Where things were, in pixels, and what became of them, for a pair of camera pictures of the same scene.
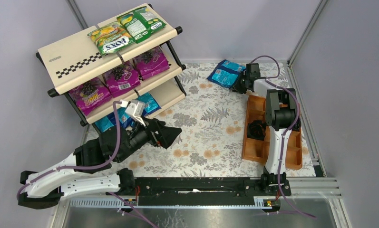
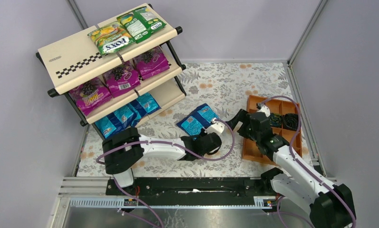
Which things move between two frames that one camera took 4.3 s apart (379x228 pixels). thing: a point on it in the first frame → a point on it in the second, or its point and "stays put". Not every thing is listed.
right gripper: [244, 81] → [248, 124]
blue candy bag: [226, 73] → [194, 122]
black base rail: [203, 191] stays put
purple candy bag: [122, 78] stays put
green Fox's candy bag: [111, 38] stays put
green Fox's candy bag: [141, 23] stays put
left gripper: [156, 132] → [203, 134]
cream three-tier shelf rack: [134, 56] stays put
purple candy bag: [151, 63] stays put
